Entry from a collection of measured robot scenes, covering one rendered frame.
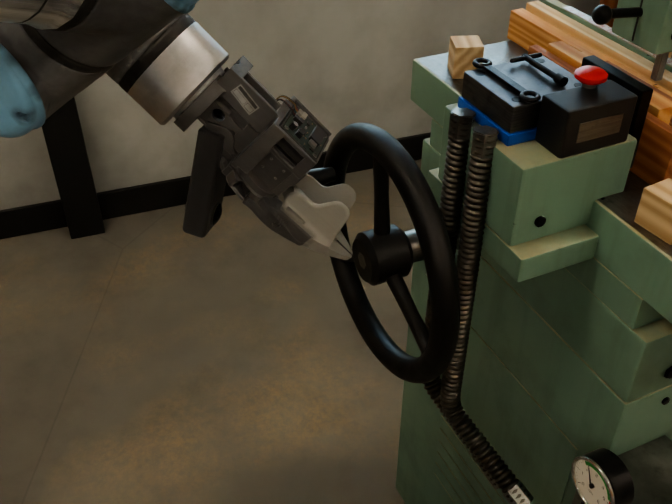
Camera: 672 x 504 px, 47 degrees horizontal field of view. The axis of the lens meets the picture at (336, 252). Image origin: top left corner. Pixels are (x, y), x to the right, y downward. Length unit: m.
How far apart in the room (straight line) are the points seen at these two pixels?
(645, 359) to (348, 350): 1.14
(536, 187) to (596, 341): 0.21
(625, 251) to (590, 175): 0.08
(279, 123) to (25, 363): 1.39
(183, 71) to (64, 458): 1.20
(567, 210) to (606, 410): 0.24
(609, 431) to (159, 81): 0.59
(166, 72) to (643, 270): 0.47
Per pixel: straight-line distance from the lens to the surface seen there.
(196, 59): 0.70
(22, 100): 0.60
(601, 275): 0.83
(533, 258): 0.77
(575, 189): 0.78
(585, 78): 0.76
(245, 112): 0.71
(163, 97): 0.70
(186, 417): 1.77
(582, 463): 0.86
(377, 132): 0.78
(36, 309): 2.12
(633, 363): 0.84
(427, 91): 1.05
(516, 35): 1.13
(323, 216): 0.73
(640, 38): 0.90
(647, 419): 0.93
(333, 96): 2.36
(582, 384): 0.92
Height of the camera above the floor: 1.33
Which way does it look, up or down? 38 degrees down
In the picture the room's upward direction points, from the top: straight up
